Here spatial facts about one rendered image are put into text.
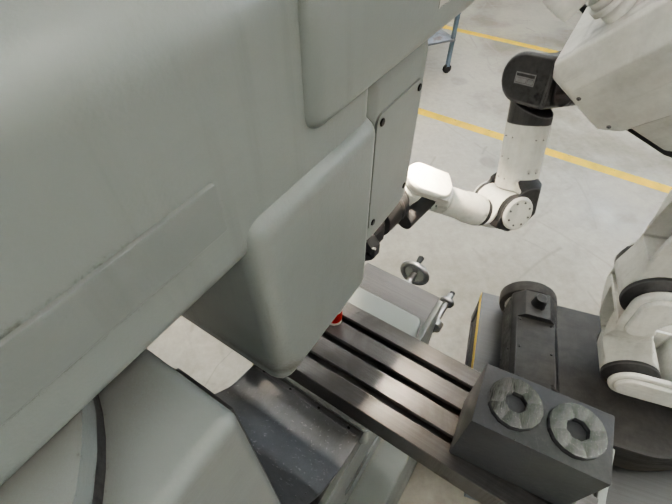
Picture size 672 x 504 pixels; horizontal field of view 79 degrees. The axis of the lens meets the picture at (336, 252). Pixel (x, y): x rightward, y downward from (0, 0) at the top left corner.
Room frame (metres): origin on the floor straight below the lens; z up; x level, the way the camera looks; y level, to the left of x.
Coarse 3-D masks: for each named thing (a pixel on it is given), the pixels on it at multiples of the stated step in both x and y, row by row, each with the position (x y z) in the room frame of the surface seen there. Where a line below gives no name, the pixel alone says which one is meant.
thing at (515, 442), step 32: (480, 384) 0.31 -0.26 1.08; (512, 384) 0.30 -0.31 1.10; (480, 416) 0.25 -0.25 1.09; (512, 416) 0.25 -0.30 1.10; (544, 416) 0.25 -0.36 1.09; (576, 416) 0.25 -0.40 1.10; (608, 416) 0.25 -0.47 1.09; (480, 448) 0.23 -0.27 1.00; (512, 448) 0.21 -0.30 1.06; (544, 448) 0.20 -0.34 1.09; (576, 448) 0.20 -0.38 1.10; (608, 448) 0.20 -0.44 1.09; (512, 480) 0.19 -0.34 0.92; (544, 480) 0.18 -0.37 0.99; (576, 480) 0.16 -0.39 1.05; (608, 480) 0.15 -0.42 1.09
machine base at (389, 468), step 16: (384, 448) 0.45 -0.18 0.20; (368, 464) 0.40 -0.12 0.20; (384, 464) 0.40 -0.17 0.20; (400, 464) 0.40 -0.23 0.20; (368, 480) 0.35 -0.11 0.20; (384, 480) 0.35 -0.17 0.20; (400, 480) 0.35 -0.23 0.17; (352, 496) 0.30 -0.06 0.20; (368, 496) 0.30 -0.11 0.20; (384, 496) 0.30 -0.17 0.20; (400, 496) 0.31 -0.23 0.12
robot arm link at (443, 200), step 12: (420, 168) 0.67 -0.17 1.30; (432, 168) 0.68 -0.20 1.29; (408, 180) 0.64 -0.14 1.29; (420, 180) 0.64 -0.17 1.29; (432, 180) 0.66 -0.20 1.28; (444, 180) 0.67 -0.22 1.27; (420, 192) 0.63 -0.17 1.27; (432, 192) 0.63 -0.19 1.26; (444, 192) 0.64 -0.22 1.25; (444, 204) 0.64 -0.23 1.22
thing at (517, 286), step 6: (516, 282) 0.93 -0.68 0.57; (522, 282) 0.92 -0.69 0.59; (528, 282) 0.91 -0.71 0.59; (534, 282) 0.91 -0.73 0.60; (504, 288) 0.93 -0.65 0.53; (510, 288) 0.91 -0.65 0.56; (516, 288) 0.90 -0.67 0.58; (522, 288) 0.89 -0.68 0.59; (528, 288) 0.89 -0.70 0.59; (534, 288) 0.88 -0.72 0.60; (540, 288) 0.88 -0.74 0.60; (546, 288) 0.89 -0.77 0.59; (504, 294) 0.90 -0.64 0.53; (510, 294) 0.89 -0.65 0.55; (546, 294) 0.86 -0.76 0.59; (552, 294) 0.87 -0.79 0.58; (504, 300) 0.89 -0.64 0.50; (504, 306) 0.89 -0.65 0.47
